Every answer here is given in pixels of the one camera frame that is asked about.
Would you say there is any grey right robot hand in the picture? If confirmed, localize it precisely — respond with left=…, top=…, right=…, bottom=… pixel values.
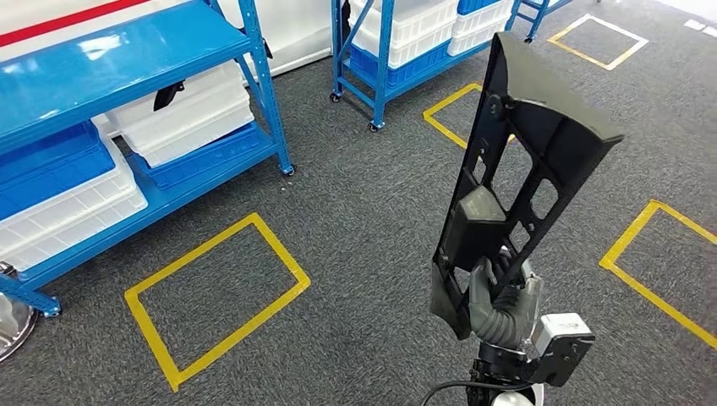
left=468, top=246, right=545, bottom=327

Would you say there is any long black plastic part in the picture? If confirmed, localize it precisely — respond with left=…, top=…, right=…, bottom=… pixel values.
left=430, top=31, right=625, bottom=341

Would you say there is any blue metal shelf rack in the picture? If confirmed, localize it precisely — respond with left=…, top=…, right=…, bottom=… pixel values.
left=329, top=0, right=522, bottom=134
left=0, top=0, right=297, bottom=320
left=506, top=0, right=573, bottom=45

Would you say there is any blue plastic crate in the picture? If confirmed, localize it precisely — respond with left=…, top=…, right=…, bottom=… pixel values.
left=457, top=0, right=504, bottom=16
left=0, top=120, right=117, bottom=222
left=349, top=43, right=454, bottom=88
left=129, top=120, right=265, bottom=192

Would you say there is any white plastic crate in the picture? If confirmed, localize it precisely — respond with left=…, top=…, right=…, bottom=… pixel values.
left=120, top=99, right=256, bottom=169
left=92, top=60, right=251, bottom=139
left=353, top=25, right=457, bottom=69
left=447, top=19, right=508, bottom=58
left=347, top=0, right=461, bottom=49
left=451, top=3, right=513, bottom=36
left=0, top=137, right=150, bottom=274

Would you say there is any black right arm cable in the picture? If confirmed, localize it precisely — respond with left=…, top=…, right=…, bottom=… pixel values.
left=419, top=381, right=534, bottom=406

